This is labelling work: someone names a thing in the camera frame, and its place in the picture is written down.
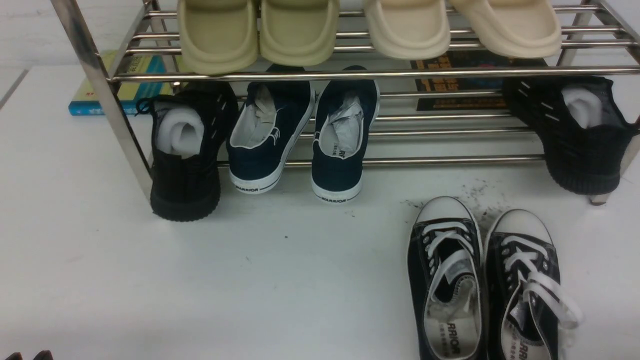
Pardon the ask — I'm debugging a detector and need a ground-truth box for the navy slip-on shoe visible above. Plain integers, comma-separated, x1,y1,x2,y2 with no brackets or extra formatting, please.
226,80,316,195
311,79,381,204

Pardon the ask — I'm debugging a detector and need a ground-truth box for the stainless steel shoe rack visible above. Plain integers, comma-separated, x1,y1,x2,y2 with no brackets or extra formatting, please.
50,0,639,199

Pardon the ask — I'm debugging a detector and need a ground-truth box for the black knit sneaker left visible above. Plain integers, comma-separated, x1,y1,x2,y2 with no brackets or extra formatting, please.
135,80,239,223

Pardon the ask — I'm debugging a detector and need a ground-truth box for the black knit sneaker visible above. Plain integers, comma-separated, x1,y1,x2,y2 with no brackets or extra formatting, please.
135,80,239,223
502,76,639,196

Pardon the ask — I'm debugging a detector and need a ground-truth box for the black canvas lace-up left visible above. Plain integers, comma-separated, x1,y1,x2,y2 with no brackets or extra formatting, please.
407,196,486,360

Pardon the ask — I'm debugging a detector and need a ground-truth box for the black canvas lace-up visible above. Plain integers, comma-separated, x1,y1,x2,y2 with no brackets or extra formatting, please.
407,196,486,360
483,209,583,360

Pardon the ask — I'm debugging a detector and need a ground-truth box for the olive green slipper right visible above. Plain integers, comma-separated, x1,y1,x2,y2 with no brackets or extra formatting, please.
259,0,341,67

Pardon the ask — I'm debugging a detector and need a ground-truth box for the olive green slipper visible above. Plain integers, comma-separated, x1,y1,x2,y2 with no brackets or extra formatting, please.
176,0,259,76
259,0,341,67

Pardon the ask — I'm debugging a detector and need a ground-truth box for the cream slipper left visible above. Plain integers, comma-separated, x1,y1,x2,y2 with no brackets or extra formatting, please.
362,0,451,60

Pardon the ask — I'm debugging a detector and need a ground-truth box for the cream slipper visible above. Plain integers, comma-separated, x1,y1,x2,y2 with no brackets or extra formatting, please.
362,0,451,60
449,0,563,59

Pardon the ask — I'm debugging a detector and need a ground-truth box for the olive green slipper left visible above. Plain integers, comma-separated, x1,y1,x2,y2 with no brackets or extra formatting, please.
176,0,259,76

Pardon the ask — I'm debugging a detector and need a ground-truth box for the black orange book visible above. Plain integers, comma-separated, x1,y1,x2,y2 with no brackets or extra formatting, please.
410,50,547,112

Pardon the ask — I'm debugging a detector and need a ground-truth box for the black canvas lace-up right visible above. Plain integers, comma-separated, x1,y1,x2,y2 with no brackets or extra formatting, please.
483,209,583,360

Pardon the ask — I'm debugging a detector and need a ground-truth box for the cream slipper right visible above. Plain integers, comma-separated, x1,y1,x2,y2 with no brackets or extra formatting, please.
449,0,563,59

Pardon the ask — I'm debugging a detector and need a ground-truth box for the blue yellow book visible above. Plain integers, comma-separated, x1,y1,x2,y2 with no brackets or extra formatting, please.
67,55,174,116

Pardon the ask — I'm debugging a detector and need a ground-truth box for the black knit sneaker right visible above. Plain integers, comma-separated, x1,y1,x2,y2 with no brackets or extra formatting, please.
502,76,639,196

